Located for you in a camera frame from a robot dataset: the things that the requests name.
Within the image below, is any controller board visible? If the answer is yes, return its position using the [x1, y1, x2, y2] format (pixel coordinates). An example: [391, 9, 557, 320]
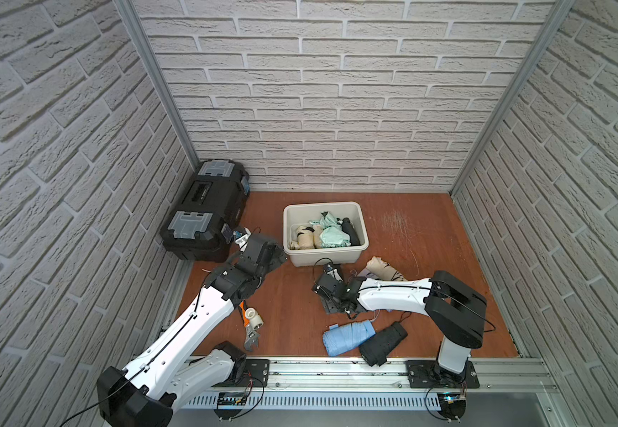
[437, 393, 467, 422]
[214, 391, 248, 421]

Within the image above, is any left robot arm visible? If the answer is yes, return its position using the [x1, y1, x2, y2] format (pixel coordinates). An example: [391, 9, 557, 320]
[96, 233, 287, 426]

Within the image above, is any white plastic storage box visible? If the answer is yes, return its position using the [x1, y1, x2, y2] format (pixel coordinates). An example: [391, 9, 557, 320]
[283, 201, 370, 267]

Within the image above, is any light blue umbrella front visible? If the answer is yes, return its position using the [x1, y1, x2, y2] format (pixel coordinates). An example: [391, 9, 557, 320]
[323, 320, 376, 357]

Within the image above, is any black umbrella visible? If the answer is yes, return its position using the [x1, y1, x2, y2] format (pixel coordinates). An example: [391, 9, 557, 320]
[340, 217, 362, 247]
[359, 321, 408, 367]

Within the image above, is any mint green umbrella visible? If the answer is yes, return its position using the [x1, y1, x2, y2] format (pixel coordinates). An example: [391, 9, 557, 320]
[310, 211, 351, 248]

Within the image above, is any left controller board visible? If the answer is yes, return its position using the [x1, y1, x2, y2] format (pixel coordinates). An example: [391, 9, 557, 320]
[214, 391, 248, 421]

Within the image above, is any orange handled adjustable wrench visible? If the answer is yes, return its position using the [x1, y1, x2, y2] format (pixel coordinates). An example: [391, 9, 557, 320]
[239, 301, 259, 352]

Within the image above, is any beige umbrella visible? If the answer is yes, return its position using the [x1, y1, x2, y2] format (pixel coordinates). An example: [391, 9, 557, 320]
[289, 226, 316, 250]
[366, 256, 406, 281]

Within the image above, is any right controller board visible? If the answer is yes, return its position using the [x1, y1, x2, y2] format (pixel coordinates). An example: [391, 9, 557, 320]
[437, 393, 467, 422]

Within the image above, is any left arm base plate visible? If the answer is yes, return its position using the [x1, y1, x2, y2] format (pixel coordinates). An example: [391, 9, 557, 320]
[214, 358, 271, 388]

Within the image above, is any black plastic toolbox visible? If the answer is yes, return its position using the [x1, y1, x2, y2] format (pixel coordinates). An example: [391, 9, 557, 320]
[159, 159, 250, 263]

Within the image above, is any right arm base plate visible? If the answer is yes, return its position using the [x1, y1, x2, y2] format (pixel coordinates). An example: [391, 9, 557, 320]
[405, 359, 480, 390]

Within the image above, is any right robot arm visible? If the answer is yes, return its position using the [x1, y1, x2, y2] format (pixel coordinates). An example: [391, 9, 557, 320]
[313, 263, 496, 380]

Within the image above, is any white pipe fitting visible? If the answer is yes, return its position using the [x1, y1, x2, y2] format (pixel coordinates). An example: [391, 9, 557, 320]
[244, 307, 264, 331]

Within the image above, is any black umbrella front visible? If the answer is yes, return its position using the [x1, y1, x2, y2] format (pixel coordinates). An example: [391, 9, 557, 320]
[359, 321, 408, 367]

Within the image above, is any aluminium front rail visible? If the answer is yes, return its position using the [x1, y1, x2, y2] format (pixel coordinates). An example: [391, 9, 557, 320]
[119, 354, 561, 395]

